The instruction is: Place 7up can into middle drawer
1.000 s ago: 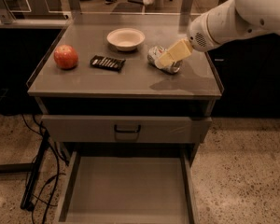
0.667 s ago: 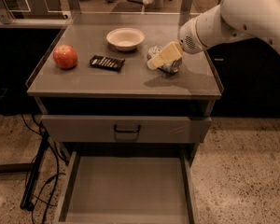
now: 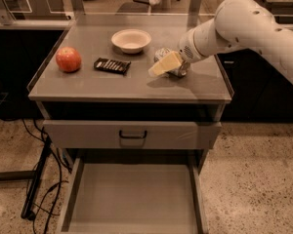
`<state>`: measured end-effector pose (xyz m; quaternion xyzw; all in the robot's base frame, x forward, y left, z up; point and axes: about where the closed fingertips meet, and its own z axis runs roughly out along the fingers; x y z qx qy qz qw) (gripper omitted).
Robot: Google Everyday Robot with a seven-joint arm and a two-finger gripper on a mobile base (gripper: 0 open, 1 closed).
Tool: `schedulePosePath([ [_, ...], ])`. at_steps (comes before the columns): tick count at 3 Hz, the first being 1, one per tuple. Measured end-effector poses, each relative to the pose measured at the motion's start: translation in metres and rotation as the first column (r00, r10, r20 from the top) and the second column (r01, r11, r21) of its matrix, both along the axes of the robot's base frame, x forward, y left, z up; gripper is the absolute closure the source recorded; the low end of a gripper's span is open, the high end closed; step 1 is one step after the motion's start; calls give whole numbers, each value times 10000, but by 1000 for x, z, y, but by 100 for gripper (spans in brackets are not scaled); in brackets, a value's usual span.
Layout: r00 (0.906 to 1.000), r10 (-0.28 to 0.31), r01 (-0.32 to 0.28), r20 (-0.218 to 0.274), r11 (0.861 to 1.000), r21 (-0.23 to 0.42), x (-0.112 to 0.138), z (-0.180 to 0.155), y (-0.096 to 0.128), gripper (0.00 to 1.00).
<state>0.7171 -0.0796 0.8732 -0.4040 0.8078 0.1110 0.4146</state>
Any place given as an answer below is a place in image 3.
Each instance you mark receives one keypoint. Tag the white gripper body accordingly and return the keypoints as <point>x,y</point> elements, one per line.
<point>187,49</point>

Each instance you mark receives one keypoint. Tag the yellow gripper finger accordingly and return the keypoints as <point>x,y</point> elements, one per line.
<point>166,61</point>

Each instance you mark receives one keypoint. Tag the silver green 7up can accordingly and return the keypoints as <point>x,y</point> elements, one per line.
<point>182,70</point>

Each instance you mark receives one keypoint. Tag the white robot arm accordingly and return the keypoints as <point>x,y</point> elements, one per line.
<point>237,25</point>

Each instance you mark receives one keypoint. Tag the grey drawer cabinet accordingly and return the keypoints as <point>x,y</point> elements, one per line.
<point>92,95</point>

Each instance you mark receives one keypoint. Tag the closed grey top drawer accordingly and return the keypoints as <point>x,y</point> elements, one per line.
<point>132,134</point>

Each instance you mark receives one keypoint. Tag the open grey middle drawer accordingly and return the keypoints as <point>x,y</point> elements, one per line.
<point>151,198</point>

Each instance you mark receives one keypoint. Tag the white paper bowl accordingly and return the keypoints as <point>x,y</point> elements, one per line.
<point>131,41</point>

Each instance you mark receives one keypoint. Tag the dark snack bar packet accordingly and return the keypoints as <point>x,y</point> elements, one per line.
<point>112,65</point>

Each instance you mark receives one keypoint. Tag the red apple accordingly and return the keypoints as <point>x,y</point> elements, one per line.
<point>68,59</point>

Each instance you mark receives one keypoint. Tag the black metal stand leg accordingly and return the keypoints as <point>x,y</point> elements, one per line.
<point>33,176</point>

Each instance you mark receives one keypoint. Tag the white horizontal rail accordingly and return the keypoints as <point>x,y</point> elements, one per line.
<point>176,26</point>

